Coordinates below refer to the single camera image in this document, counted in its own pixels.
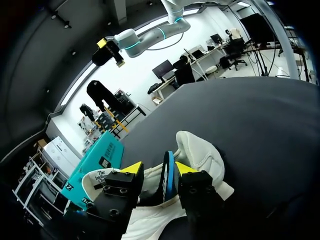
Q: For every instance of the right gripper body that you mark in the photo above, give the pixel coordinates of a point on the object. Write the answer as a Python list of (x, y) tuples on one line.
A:
[(105, 55)]

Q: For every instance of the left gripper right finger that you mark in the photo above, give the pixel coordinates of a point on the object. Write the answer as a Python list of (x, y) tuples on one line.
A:
[(197, 187)]

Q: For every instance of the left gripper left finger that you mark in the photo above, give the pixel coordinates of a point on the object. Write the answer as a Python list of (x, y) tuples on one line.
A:
[(122, 185)]

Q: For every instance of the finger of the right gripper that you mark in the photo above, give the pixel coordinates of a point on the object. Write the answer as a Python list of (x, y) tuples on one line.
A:
[(102, 43), (120, 63)]

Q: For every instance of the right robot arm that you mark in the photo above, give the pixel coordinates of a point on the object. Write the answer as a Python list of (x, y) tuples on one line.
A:
[(150, 35)]

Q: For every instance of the blue and black insole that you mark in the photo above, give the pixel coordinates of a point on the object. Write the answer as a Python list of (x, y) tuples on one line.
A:
[(167, 180)]

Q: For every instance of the white shoe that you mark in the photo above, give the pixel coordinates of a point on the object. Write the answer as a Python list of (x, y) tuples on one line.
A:
[(200, 152)]

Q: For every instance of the teal box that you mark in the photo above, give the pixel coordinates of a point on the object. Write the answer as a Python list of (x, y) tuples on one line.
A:
[(105, 155)]

